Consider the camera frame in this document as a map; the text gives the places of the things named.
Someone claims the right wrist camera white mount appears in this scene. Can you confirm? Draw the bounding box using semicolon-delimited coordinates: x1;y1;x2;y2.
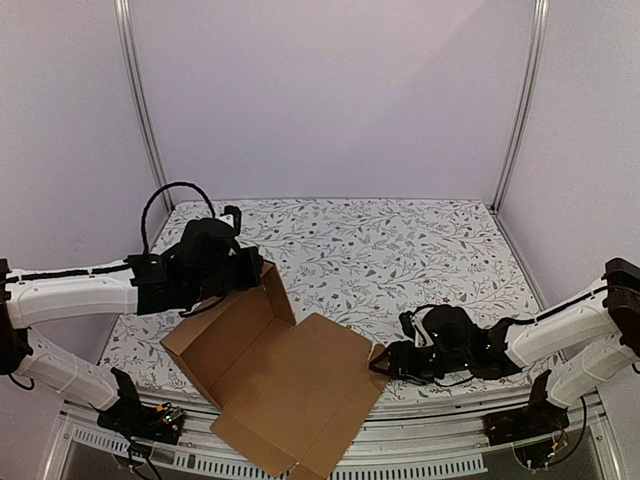
399;309;432;348

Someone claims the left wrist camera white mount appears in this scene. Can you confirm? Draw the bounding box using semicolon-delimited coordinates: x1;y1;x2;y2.
217;205;242;237

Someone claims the right aluminium frame post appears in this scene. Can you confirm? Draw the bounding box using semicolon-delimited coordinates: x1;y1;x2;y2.
490;0;551;215

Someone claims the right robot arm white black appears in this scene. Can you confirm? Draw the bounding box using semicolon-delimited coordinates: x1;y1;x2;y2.
369;258;639;436

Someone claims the brown cardboard box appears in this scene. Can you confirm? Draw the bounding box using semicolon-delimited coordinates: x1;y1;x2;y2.
161;262;388;479

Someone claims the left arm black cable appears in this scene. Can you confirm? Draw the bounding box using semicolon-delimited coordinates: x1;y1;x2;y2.
139;182;219;256

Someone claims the aluminium front rail base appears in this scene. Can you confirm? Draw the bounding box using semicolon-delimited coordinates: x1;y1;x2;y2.
41;388;627;479

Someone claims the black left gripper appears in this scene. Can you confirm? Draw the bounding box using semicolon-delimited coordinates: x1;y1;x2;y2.
188;248;264;306

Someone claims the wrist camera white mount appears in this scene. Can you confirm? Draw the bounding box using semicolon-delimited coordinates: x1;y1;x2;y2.
217;205;242;237
399;309;432;348

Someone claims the aluminium frame post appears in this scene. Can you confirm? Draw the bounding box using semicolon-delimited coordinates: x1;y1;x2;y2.
490;0;551;215
113;0;167;188

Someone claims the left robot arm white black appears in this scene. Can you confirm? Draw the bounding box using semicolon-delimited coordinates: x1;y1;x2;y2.
1;215;264;434

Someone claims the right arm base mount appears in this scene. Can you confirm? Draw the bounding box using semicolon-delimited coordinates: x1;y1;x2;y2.
482;370;569;469

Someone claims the left aluminium frame post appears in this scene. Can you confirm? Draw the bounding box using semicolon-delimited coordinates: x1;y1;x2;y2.
113;0;167;188

